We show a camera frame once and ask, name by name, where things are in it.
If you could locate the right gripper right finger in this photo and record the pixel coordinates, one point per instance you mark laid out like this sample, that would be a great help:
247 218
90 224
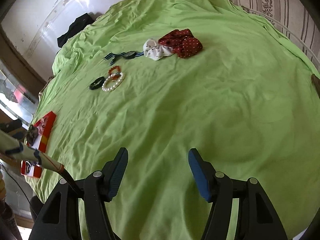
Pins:
257 217

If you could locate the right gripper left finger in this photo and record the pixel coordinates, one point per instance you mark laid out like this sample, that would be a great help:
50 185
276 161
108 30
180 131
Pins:
59 217

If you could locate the black scrunchie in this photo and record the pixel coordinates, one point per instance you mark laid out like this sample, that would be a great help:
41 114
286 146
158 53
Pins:
98 83

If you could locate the red polka dot scrunchie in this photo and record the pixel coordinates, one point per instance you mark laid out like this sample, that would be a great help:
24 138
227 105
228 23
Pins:
182 42

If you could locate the dark patterned scrunchie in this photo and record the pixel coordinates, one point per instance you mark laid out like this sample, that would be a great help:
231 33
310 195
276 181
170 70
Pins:
32 134

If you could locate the red rimmed white tray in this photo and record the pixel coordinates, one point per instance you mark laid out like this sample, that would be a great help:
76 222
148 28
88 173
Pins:
44 127

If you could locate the window with lattice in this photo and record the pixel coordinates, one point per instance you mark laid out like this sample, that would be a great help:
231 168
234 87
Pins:
16 103

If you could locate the black garment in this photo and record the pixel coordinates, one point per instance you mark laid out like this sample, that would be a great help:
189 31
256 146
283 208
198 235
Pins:
77 26

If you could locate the green bed sheet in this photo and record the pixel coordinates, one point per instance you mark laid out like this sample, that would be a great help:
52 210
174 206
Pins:
245 102

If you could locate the white patterned scrunchie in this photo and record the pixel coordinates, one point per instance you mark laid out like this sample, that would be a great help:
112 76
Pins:
155 51

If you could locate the striped floral mattress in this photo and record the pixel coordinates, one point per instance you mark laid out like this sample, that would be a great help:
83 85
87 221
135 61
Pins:
291 18

